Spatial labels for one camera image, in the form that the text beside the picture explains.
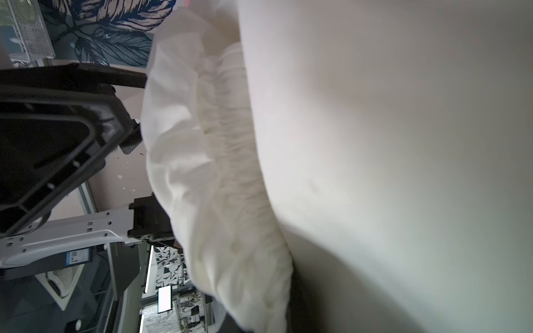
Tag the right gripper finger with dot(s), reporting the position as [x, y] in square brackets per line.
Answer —
[299, 316]

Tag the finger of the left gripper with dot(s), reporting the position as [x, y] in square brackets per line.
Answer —
[52, 141]
[78, 77]

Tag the white shorts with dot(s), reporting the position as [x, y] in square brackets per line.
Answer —
[382, 149]

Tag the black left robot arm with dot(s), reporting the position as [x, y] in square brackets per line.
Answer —
[142, 220]

